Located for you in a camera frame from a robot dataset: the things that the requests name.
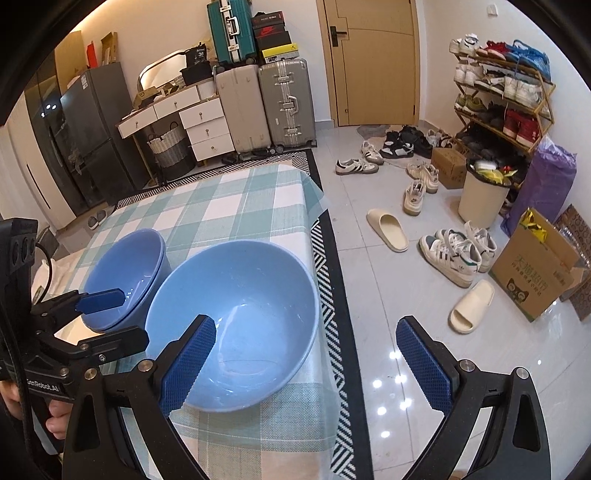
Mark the dark grey refrigerator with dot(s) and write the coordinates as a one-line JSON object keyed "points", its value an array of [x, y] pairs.
{"points": [[101, 138]]}

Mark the black storage basket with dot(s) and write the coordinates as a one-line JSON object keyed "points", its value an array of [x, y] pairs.
{"points": [[196, 76]]}

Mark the grey door mat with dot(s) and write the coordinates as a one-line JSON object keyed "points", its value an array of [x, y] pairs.
{"points": [[371, 130]]}

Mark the teal suitcase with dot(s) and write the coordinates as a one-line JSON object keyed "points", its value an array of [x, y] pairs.
{"points": [[228, 32]]}

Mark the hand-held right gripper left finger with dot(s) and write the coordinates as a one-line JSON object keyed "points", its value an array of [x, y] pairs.
{"points": [[187, 364]]}

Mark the oval mirror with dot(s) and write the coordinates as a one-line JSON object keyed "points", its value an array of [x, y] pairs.
{"points": [[159, 71]]}

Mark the woven laundry basket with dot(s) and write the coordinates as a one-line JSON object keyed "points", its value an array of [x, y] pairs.
{"points": [[171, 154]]}

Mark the dark glass cabinet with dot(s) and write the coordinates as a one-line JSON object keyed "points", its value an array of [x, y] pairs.
{"points": [[46, 152]]}

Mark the light blue bowl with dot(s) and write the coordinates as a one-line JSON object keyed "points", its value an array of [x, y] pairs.
{"points": [[240, 300]]}

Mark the brown patterned paper bag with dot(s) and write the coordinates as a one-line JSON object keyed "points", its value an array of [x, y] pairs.
{"points": [[579, 240]]}

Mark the small brown cardboard box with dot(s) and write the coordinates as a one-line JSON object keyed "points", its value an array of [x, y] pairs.
{"points": [[448, 168]]}

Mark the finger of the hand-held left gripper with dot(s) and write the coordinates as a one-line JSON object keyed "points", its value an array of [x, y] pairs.
{"points": [[99, 300], [115, 341]]}

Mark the white wardrobe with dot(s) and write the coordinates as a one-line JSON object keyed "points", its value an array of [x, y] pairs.
{"points": [[18, 157]]}

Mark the person's left hand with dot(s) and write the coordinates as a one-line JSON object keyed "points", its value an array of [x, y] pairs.
{"points": [[57, 420]]}

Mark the shelved shoes collection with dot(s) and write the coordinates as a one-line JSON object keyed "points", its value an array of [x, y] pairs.
{"points": [[521, 92]]}

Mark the pair of grey slippers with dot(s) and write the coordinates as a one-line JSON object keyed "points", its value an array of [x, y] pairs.
{"points": [[98, 219]]}

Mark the beige slide slipper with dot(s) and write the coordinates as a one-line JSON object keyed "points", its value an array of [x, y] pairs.
{"points": [[471, 307], [388, 228]]}

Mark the cat print cardboard box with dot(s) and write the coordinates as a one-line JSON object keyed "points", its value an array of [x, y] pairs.
{"points": [[531, 277]]}

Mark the purple plastic bag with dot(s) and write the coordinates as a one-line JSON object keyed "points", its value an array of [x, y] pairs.
{"points": [[545, 184]]}

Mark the open cardboard box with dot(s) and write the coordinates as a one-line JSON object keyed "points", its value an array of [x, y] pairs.
{"points": [[109, 48]]}

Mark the beige suitcase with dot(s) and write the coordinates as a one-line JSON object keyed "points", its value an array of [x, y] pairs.
{"points": [[242, 110]]}

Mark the wooden shoe rack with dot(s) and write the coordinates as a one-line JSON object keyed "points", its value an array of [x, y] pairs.
{"points": [[503, 68]]}

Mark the white vanity desk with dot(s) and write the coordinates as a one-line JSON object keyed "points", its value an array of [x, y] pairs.
{"points": [[207, 124]]}

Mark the white trash bin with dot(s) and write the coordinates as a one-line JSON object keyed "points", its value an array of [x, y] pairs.
{"points": [[482, 203]]}

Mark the wooden door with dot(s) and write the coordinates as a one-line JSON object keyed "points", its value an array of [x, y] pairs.
{"points": [[374, 64]]}

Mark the scattered sneakers group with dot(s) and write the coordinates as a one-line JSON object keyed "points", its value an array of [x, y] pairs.
{"points": [[450, 258]]}

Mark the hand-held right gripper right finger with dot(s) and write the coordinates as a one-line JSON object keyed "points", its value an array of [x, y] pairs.
{"points": [[425, 364]]}

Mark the silver suitcase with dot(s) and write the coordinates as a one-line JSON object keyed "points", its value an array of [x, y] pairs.
{"points": [[286, 104]]}

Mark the black paper bag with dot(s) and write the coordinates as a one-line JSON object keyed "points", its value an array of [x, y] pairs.
{"points": [[197, 56]]}

